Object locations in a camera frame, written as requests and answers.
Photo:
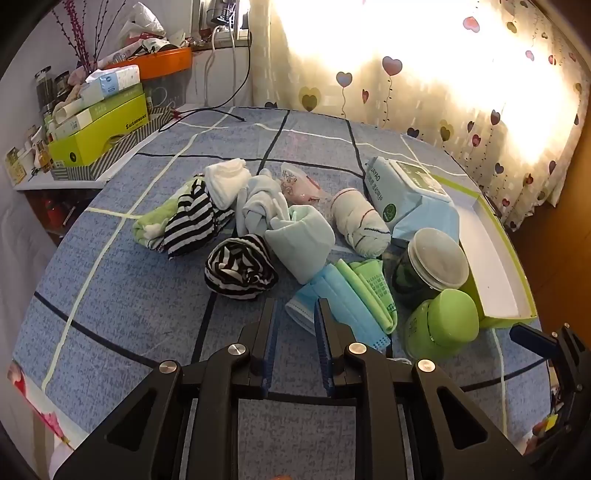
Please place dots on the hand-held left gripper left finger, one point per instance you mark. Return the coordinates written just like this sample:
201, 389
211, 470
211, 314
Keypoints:
271, 350

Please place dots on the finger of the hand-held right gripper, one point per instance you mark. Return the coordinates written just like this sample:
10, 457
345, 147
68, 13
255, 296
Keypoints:
531, 339

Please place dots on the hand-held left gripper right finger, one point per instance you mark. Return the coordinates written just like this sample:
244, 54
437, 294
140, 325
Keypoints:
323, 350

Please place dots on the cream sock with red stripe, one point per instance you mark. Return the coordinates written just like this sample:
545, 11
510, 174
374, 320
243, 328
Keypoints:
360, 221

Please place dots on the light blue knotted sock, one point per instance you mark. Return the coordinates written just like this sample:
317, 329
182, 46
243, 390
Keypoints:
258, 203

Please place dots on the white box with green rim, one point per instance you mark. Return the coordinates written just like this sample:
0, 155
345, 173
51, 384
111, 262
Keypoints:
494, 277

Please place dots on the green cloth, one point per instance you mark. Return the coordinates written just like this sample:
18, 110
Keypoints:
369, 286

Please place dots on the green jar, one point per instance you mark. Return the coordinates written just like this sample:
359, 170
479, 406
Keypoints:
448, 323

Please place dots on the rolled black white striped sock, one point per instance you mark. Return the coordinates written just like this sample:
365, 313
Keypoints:
240, 267

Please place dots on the pale teal folded sock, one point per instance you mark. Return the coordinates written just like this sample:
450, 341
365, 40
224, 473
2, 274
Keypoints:
300, 244

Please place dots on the glass jar with clear lid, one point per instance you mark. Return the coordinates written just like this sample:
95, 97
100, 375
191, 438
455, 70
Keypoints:
434, 258

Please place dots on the blue plaid bedsheet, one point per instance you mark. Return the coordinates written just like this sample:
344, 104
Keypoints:
138, 300

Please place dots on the flat black white striped sock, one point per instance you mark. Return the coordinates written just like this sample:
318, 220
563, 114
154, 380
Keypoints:
189, 226

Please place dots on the pink plastic packet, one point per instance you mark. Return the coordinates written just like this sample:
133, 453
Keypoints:
300, 189

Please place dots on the green fuzzy sock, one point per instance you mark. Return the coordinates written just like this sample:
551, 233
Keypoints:
150, 224

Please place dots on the wet wipes pack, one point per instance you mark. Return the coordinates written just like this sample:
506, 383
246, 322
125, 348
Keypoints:
401, 189

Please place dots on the floral printed cloth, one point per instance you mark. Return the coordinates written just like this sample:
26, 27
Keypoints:
51, 420

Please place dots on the striped cardboard box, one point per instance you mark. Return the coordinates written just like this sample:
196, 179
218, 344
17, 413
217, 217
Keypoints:
120, 152

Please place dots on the red container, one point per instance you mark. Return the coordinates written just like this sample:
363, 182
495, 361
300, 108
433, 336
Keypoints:
51, 210

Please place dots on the heart print curtain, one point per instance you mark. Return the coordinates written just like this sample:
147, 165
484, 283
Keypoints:
415, 92

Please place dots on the lime green box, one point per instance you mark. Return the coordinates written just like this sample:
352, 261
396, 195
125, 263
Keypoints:
92, 143

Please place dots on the dark box with cup print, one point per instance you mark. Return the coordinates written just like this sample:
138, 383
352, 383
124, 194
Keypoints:
166, 97

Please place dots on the flat light green box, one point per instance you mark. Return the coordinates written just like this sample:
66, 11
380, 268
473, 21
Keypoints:
111, 105

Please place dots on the amber bottle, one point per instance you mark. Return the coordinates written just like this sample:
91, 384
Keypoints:
43, 157

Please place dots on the small white box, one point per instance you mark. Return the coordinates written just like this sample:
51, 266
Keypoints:
69, 123

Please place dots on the orange tray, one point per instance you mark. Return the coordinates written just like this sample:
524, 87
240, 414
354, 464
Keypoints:
161, 64

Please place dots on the blue white tissue pack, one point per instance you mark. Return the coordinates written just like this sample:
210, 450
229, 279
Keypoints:
113, 83

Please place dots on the dark glass jar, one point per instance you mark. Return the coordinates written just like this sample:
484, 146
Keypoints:
44, 90

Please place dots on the pink flower branches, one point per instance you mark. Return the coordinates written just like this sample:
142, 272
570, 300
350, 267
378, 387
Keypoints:
76, 27

